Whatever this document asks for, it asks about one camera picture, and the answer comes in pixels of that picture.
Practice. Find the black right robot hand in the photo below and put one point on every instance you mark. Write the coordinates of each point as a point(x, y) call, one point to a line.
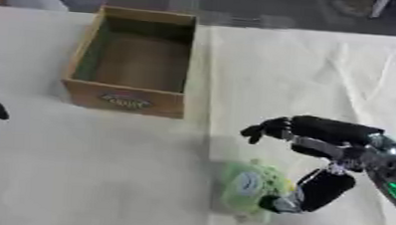
point(328, 130)

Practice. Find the tan cardboard box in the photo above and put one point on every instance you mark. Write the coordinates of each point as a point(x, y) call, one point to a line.
point(130, 63)

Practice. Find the green soft toy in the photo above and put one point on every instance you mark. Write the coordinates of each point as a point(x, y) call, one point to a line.
point(251, 184)

